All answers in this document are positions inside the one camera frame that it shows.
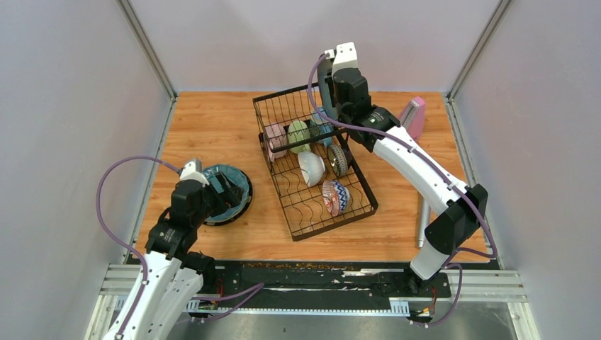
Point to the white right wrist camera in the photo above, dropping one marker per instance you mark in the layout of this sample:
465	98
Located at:
341	57

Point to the pink ceramic mug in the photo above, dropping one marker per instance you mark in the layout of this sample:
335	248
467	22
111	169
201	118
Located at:
275	136

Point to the blue-grey ceramic plate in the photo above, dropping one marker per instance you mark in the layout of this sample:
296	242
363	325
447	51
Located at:
324	78

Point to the silver microphone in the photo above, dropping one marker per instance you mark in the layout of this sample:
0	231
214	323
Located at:
423	219

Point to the red and blue patterned bowl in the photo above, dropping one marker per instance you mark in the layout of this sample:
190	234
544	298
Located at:
337	197

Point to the black bottom plate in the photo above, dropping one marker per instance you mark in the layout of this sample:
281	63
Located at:
237	206

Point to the patterned ceramic bowl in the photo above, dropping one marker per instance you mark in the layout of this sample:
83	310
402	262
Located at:
339	158

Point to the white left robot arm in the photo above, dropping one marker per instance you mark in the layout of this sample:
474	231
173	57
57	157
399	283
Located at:
171	273

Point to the blue butterfly mug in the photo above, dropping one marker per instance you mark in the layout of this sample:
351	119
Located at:
319	127

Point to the white zigzag ceramic bowl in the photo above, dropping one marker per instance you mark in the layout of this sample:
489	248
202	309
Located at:
312	168

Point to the pink metronome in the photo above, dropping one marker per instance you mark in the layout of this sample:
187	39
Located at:
412	117

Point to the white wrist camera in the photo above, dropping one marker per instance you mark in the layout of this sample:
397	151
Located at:
341	57
192	170

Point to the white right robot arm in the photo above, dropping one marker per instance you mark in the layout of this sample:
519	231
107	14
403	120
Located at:
460	208

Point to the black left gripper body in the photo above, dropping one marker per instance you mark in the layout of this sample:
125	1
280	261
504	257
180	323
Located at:
215	202

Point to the light green mug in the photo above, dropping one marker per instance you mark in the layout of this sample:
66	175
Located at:
298	132

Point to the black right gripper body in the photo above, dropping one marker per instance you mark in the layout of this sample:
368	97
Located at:
341	115

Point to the black wire dish rack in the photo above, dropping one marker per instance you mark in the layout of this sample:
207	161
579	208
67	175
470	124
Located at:
319	185

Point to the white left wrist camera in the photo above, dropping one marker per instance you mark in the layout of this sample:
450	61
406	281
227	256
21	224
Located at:
192	170

